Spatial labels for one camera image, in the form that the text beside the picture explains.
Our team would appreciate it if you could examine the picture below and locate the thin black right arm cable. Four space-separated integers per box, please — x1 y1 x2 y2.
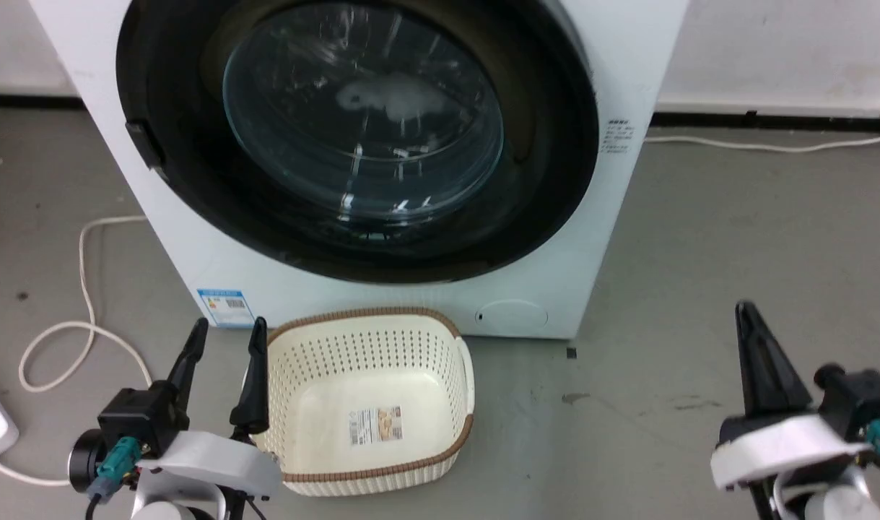
749 482 781 520

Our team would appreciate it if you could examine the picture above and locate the short white power strip cable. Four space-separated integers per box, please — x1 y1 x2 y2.
0 456 74 487

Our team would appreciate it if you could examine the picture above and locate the small black text sticker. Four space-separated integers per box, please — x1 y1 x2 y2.
604 118 636 157

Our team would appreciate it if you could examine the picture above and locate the cream perforated laundry basket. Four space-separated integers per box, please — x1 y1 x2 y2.
252 307 476 498

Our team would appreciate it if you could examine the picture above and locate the round black glass washer door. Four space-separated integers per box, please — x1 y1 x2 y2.
115 0 600 285

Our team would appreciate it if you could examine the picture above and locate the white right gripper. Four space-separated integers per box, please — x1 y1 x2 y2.
710 300 875 492

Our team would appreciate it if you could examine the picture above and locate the round white filter cover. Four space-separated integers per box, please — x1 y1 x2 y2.
476 299 549 334

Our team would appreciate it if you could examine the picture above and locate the blue energy label sticker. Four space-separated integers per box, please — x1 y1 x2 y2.
196 289 256 329

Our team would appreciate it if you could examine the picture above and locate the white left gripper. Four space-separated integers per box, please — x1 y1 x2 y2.
140 316 282 500

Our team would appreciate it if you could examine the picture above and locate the paper label inside basket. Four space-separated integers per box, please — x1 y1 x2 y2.
349 406 404 446

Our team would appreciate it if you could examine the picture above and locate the white cable along wall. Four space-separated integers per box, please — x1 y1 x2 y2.
645 128 880 155

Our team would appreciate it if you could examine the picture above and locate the white front-load washing machine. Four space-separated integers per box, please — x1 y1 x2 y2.
28 0 690 340

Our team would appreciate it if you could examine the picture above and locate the long white looped floor cable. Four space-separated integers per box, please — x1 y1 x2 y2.
18 214 154 393

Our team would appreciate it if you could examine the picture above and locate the teal left camera connector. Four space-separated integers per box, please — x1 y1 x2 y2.
92 435 144 501

